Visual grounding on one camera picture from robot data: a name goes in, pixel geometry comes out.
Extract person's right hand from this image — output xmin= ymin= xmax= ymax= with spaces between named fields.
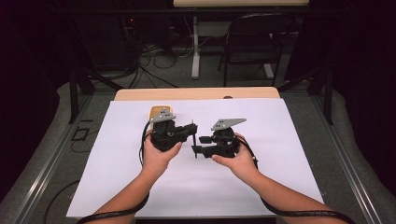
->
xmin=211 ymin=133 xmax=260 ymax=185

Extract thin black floor cable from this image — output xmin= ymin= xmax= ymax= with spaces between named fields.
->
xmin=42 ymin=179 xmax=82 ymax=224

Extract person's left hand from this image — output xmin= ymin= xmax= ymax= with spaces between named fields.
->
xmin=141 ymin=131 xmax=183 ymax=180

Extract left hand-held gripper black cable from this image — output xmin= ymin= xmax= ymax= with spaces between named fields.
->
xmin=76 ymin=120 xmax=152 ymax=224

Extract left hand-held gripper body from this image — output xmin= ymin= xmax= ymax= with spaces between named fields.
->
xmin=148 ymin=108 xmax=189 ymax=153

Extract hand-held gripper black cable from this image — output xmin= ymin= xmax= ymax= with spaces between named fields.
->
xmin=76 ymin=120 xmax=152 ymax=224
xmin=237 ymin=134 xmax=356 ymax=224

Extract black metal stand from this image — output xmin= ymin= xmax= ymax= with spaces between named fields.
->
xmin=67 ymin=64 xmax=125 ymax=125
xmin=276 ymin=61 xmax=334 ymax=126

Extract white-legged desk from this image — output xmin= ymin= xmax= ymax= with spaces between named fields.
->
xmin=172 ymin=0 xmax=310 ymax=80

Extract black folding chair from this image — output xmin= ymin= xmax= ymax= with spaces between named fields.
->
xmin=217 ymin=12 xmax=297 ymax=89

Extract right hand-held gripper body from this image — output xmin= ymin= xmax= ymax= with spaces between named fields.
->
xmin=210 ymin=117 xmax=248 ymax=160

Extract right hand-held gripper black cable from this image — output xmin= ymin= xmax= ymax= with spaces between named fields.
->
xmin=237 ymin=134 xmax=356 ymax=224

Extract white paper sheet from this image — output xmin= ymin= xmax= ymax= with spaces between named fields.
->
xmin=65 ymin=98 xmax=325 ymax=218

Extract bundle of floor cables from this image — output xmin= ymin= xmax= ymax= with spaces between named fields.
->
xmin=124 ymin=17 xmax=206 ymax=90

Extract dark blue pen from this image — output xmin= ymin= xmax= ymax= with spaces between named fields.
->
xmin=190 ymin=119 xmax=199 ymax=160

